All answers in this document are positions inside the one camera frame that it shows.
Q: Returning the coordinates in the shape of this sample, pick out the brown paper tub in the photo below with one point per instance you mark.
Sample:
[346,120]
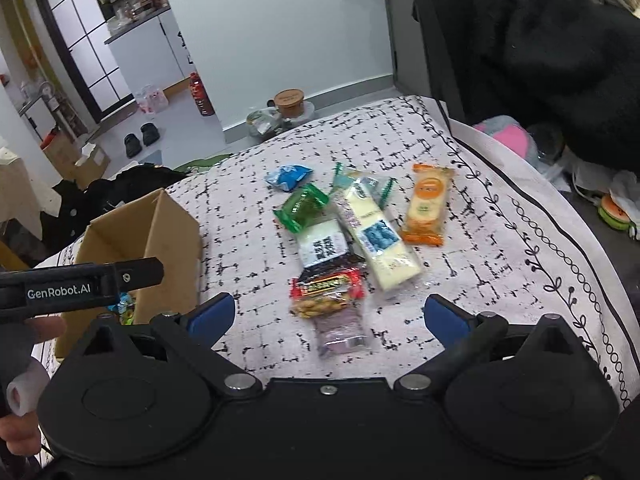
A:
[289,101]

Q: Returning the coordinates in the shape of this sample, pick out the black hanging coat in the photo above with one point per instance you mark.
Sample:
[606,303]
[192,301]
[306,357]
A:
[540,50]

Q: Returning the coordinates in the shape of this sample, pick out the long pale cracker packet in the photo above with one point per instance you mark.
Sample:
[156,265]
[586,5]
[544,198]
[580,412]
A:
[382,247]

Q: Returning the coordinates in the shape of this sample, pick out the cardboard carton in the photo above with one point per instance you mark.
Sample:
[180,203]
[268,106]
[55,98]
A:
[75,157]

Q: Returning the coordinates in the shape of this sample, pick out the white packet black label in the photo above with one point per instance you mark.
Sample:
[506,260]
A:
[322,245]

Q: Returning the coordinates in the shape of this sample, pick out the cardboard box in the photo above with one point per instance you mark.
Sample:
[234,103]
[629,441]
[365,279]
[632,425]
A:
[167,240]

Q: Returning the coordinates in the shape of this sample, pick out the red oil bottle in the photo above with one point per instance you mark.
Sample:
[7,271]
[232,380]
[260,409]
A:
[200,94]

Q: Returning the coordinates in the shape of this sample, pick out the white cabinet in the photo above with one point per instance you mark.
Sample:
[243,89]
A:
[145,52]

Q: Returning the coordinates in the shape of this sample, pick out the black-framed glass door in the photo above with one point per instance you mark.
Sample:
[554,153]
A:
[85,45]

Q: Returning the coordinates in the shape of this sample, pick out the black clothing pile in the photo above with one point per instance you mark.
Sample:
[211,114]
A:
[125,185]

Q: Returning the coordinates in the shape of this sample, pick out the round cracker packet green ends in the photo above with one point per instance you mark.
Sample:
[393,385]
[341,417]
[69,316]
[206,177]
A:
[386,191]

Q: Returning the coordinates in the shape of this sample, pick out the white black-patterned blanket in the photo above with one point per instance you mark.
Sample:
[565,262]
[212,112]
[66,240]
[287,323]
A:
[500,260]

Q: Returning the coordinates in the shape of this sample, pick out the pink clear bag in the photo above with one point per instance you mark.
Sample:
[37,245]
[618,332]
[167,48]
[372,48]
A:
[151,99]

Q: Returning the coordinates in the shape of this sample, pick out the watermelon-shaped toy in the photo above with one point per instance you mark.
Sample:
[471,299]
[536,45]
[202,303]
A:
[615,212]

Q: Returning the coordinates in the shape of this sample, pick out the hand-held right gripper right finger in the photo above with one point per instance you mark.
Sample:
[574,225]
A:
[445,321]

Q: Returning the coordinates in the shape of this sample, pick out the pink grey plush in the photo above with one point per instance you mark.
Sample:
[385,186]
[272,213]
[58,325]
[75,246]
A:
[505,135]

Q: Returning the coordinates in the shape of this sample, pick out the white plastic bag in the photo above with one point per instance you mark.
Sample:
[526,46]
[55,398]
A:
[629,185]

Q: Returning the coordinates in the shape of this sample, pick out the green snack packet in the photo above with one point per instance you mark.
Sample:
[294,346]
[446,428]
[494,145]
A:
[302,207]

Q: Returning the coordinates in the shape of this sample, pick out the clear plastic bag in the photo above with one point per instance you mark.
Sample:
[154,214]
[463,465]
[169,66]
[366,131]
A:
[264,121]

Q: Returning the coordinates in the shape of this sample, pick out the red black peanut packet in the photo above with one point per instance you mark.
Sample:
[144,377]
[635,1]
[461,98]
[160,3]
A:
[325,290]

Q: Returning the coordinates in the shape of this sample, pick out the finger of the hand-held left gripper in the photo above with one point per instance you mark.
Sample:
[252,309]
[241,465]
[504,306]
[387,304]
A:
[142,274]

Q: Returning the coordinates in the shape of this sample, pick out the blue snack packet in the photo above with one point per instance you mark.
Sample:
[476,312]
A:
[289,177]

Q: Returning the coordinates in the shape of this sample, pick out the green cloth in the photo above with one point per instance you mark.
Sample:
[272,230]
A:
[202,161]

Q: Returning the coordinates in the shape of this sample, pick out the purple snack packet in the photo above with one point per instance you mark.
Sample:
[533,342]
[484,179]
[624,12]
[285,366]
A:
[342,335]

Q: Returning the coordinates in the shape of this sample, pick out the person's left hand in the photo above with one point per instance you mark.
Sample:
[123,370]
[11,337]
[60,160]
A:
[47,329]

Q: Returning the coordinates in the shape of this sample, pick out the colourful packet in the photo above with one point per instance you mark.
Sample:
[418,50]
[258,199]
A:
[122,306]

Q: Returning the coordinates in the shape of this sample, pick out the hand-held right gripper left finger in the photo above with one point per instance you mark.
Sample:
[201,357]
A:
[215,316]

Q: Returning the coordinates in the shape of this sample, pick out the large orange cracker packet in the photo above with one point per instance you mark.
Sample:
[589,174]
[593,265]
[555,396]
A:
[427,205]

